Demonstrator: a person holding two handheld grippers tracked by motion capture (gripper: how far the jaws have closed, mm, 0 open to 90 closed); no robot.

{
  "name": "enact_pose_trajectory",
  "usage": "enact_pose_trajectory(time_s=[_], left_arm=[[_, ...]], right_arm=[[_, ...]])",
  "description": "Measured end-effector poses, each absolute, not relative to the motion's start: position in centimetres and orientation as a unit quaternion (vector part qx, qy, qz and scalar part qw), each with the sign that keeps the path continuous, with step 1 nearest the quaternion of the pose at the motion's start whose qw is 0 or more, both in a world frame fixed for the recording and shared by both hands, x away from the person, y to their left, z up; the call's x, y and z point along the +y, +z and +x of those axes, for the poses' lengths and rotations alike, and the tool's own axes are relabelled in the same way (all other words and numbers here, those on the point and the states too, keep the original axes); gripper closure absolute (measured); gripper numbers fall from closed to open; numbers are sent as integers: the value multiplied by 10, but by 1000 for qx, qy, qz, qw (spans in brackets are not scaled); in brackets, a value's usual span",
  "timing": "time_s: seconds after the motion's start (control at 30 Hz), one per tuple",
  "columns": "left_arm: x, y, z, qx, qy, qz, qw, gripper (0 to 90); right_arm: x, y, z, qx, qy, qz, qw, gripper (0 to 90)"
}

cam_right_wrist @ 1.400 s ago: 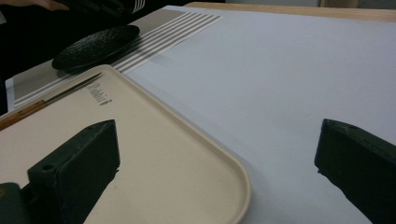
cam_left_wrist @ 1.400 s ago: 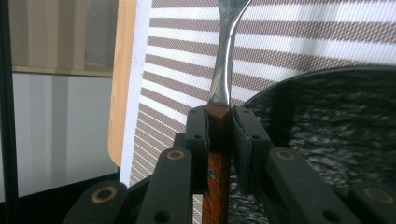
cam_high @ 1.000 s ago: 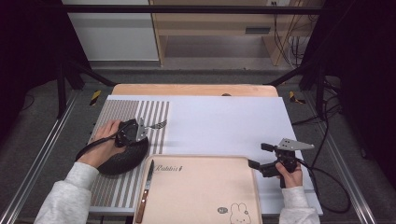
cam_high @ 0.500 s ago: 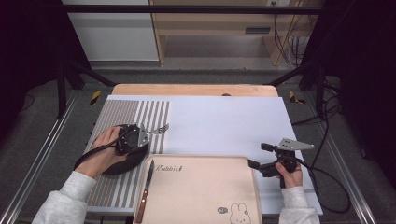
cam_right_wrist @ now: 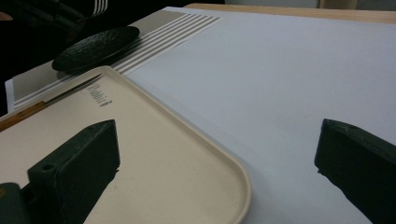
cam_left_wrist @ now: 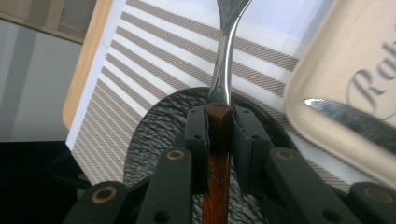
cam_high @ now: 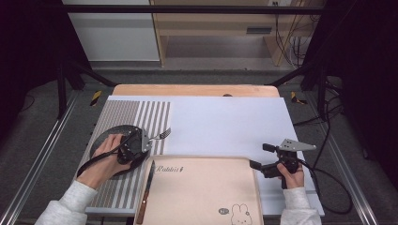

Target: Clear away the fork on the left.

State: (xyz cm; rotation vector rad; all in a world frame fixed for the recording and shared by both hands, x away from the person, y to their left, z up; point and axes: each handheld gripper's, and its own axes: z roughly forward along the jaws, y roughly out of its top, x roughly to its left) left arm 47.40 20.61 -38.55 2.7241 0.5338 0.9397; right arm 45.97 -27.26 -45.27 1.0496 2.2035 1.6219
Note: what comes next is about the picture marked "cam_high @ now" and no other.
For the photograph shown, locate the grey label on shelf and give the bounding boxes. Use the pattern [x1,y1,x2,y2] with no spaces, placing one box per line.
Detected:
[246,27,272,35]

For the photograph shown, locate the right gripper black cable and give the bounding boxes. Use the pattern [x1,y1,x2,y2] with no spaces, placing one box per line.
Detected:
[296,157,354,216]

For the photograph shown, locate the grey striped placemat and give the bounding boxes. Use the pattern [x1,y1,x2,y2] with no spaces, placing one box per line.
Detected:
[77,99,172,210]

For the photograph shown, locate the white cabinet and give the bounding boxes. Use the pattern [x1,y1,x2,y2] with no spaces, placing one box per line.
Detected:
[61,0,161,62]

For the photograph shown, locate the black round plate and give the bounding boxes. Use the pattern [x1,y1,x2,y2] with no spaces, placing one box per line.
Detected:
[89,124,151,181]

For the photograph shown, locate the aluminium rail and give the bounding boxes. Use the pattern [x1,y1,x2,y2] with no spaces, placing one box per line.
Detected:
[325,125,379,225]
[0,90,79,225]

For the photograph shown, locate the person's left hand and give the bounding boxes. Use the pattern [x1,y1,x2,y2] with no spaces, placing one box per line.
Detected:
[75,133,134,190]

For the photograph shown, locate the wooden table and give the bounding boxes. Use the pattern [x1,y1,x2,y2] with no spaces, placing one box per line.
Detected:
[112,83,281,98]

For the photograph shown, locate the yellow black tape strip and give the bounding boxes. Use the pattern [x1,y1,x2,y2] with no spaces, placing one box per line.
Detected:
[290,91,308,105]
[89,90,103,107]

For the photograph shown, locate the person's right hand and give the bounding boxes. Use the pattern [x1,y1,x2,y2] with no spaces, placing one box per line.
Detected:
[276,162,305,190]

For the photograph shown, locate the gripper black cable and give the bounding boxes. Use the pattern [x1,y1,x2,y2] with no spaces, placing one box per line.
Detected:
[296,157,354,216]
[76,134,139,178]

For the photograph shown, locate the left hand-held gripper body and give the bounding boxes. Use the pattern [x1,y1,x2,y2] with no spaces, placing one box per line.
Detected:
[116,126,153,166]

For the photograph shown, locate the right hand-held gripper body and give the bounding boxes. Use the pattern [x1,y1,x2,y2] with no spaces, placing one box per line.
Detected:
[262,138,317,179]

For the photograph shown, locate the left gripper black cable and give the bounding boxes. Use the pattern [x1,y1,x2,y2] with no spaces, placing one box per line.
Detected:
[76,134,139,178]

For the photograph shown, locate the knife with wooden handle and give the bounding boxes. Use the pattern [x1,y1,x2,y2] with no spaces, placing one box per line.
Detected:
[135,159,157,225]

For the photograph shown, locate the dark curtain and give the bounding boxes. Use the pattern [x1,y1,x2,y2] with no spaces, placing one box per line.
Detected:
[299,0,398,188]
[0,0,92,142]

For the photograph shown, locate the white board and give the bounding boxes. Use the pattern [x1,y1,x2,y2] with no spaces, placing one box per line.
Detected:
[75,95,326,218]

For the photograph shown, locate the black floor cables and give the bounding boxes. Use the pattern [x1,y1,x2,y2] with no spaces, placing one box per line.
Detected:
[294,78,345,126]

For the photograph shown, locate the black metal stand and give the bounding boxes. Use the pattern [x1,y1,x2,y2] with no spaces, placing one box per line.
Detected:
[55,59,116,120]
[268,59,329,120]

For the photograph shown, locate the hanging background cables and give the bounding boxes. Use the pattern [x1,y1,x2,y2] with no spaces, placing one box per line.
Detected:
[273,1,314,68]

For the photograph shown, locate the beige tray with rabbit print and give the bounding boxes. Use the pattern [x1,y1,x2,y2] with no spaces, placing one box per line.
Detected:
[133,155,265,225]

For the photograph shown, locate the black horizontal frame bar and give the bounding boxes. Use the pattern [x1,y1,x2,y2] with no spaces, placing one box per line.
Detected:
[62,4,327,15]

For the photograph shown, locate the wooden shelf unit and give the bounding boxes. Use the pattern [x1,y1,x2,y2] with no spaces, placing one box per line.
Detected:
[149,0,317,68]

